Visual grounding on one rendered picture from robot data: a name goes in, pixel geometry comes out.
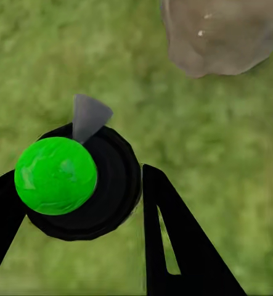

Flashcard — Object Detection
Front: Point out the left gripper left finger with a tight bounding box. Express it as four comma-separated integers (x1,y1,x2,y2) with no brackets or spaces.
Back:
0,170,26,264

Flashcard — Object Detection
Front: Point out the pesticide atomizer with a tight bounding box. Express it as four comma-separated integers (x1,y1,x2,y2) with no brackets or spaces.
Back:
14,93,143,242

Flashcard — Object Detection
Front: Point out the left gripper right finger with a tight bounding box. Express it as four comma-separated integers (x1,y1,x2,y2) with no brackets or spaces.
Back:
142,164,247,296

